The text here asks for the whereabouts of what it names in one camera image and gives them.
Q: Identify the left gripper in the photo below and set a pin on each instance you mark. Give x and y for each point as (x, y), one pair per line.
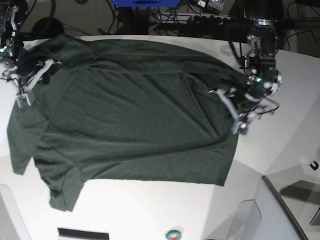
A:
(259, 65)

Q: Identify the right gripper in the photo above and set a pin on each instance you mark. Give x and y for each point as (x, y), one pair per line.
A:
(19, 65)

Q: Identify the dark green t-shirt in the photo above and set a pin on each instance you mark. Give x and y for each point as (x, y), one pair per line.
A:
(124, 110)

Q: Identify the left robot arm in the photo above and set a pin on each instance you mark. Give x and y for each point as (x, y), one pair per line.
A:
(263, 12)

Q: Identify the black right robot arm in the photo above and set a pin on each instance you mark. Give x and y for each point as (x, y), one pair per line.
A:
(13, 14)

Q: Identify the black power strip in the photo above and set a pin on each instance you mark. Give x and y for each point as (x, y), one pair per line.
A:
(209, 20)

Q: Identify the small black hook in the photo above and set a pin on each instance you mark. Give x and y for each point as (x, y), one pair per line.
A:
(314, 165)

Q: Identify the blue box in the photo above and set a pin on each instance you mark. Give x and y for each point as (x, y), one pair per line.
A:
(145, 3)

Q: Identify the red green emergency button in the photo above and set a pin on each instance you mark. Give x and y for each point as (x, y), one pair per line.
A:
(173, 235)

